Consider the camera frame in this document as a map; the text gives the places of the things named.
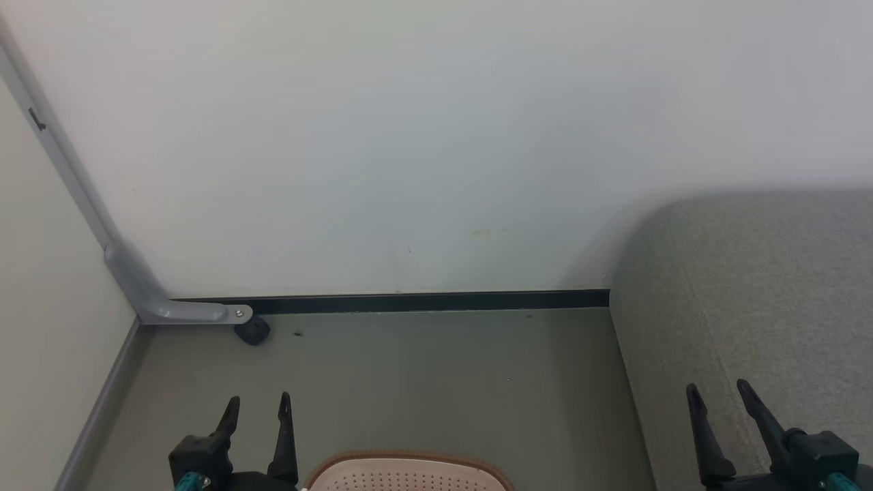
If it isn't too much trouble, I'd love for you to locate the grey frame leg with caster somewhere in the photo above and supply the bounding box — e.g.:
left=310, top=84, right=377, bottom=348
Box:
left=0, top=14, right=254, bottom=325

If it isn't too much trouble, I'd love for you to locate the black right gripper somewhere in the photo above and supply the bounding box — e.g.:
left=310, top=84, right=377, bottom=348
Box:
left=686, top=378, right=873, bottom=491

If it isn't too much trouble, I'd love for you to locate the cream perforated laundry basket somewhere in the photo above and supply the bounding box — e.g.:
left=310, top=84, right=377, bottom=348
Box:
left=303, top=449, right=516, bottom=491

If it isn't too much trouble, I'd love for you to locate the grey baseboard strip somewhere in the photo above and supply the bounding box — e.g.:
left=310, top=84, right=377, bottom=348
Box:
left=53, top=321, right=156, bottom=491

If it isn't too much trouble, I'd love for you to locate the grey fabric sofa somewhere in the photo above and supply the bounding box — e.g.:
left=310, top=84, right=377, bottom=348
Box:
left=608, top=190, right=873, bottom=491

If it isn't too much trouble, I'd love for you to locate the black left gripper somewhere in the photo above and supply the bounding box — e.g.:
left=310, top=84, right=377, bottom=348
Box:
left=168, top=391, right=299, bottom=491

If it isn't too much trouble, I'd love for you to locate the black baseboard strip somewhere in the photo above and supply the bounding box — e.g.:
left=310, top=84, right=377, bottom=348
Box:
left=171, top=289, right=610, bottom=316

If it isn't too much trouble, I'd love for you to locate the black caster wheel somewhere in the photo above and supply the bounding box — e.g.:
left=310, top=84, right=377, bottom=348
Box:
left=233, top=316, right=272, bottom=346

